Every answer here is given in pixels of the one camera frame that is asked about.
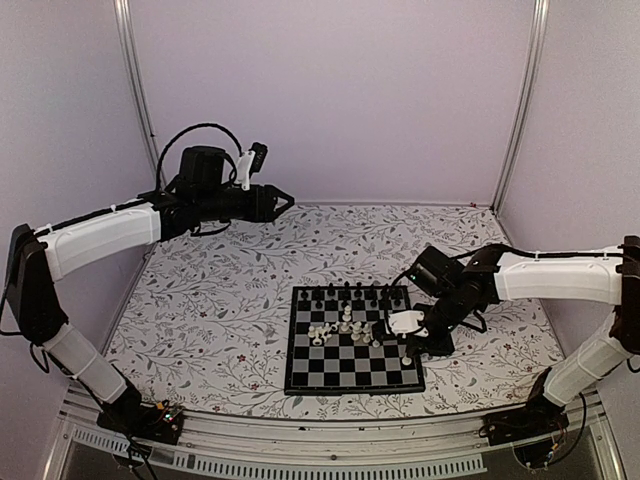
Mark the left aluminium frame post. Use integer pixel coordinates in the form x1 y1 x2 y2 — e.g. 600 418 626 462
112 0 166 187

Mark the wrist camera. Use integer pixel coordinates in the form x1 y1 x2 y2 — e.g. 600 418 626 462
387 310 429 338
235 142 268 191

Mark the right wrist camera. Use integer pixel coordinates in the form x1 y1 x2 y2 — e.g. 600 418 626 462
387 310 429 338

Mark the aluminium frame post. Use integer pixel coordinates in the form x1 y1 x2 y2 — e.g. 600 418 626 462
112 0 166 187
491 0 550 216

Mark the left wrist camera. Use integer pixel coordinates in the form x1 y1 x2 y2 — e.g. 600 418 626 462
235 142 268 191

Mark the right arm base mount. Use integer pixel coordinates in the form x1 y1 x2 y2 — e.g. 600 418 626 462
478 397 569 446

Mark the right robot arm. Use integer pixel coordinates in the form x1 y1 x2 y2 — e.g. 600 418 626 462
386 235 639 436

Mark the black white chess board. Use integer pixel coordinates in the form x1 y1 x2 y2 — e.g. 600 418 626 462
284 283 426 396

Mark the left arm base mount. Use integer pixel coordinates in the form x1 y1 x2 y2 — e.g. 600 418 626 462
97 397 184 445

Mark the front aluminium rail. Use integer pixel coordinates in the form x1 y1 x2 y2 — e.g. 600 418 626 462
43 387 626 479

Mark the right aluminium frame post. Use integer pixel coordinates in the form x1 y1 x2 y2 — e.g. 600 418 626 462
491 0 550 216

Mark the black pieces row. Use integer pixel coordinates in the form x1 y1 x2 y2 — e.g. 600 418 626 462
291 282 410 313

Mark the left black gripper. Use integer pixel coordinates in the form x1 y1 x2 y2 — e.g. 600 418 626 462
198 184 296 223

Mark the white pieces pile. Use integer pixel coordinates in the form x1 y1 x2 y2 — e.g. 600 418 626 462
307 305 381 348

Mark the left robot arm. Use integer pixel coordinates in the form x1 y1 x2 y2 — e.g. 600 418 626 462
1 142 294 434

